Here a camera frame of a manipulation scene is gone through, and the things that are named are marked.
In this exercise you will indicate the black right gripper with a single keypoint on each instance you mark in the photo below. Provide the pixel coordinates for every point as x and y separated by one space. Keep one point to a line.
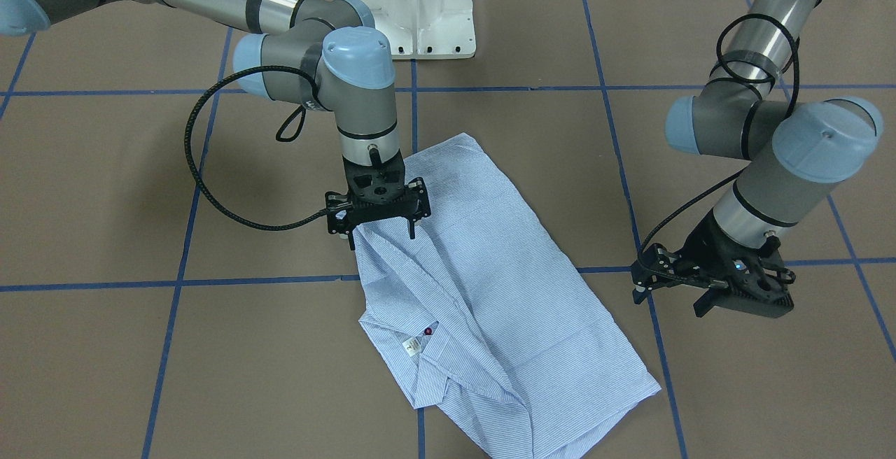
339 215

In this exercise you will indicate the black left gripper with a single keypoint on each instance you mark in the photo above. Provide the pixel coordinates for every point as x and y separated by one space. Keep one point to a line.
702 243

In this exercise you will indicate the light blue striped shirt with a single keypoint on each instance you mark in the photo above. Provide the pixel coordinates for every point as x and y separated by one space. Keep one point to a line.
483 316

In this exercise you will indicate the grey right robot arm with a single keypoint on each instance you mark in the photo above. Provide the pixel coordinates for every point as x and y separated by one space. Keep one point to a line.
320 55

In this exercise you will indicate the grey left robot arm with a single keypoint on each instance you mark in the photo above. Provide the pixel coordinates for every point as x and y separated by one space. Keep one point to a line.
796 154

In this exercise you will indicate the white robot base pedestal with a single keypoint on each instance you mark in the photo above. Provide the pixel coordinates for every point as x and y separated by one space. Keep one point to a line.
426 29

